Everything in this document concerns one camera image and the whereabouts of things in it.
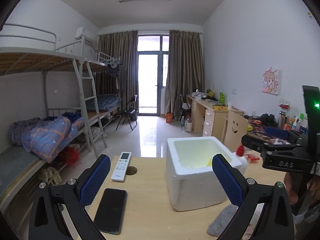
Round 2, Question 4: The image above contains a grey sock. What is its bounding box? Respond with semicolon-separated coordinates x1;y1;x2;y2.
207;204;238;237

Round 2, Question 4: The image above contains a right hand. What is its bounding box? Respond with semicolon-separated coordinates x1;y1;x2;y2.
284;173;298;205

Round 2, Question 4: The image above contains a red snack packet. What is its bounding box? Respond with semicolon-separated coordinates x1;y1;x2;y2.
245;153;260;163

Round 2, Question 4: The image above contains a patterned cloth side desk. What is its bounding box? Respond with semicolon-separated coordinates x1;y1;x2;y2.
243;113;309;145

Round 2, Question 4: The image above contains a white lotion pump bottle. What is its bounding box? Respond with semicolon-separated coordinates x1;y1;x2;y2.
233;145;248;174

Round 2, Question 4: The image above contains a wooden smiley chair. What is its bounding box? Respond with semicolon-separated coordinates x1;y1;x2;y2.
222;111;248;152

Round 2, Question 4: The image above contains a wooden drawer desk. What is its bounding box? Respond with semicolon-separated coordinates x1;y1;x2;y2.
187;95;244;141

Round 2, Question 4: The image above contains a black smartphone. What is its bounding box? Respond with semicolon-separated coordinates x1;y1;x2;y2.
94;188;127;235

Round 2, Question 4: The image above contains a white styrofoam box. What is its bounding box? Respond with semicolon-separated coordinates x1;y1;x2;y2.
165;137;247;211

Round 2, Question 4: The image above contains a blue plaid quilt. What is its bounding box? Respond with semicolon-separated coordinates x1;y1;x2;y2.
8;112;85;163

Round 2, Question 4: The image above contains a white remote control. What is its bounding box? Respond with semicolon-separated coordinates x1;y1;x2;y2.
111;152;132;182

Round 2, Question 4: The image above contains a right brown curtain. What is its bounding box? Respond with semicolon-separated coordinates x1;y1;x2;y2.
164;30;204;113

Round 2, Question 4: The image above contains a brown curtain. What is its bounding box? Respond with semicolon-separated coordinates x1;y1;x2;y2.
95;30;138;109
164;30;204;113

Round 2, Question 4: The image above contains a black folding chair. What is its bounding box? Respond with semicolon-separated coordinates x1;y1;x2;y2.
116;94;138;131

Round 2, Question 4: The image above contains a glass balcony door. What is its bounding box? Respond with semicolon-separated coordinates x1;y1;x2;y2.
137;35;169;116

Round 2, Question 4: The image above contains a left brown curtain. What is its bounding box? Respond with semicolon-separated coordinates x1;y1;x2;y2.
95;30;138;109

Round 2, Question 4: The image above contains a metal bunk bed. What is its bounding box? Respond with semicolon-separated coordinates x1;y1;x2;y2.
0;23;124;213

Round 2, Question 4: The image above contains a white air conditioner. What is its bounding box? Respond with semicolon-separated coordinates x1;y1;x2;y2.
75;27;97;45

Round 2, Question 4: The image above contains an anime wall picture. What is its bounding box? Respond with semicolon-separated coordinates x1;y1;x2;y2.
262;68;279;95

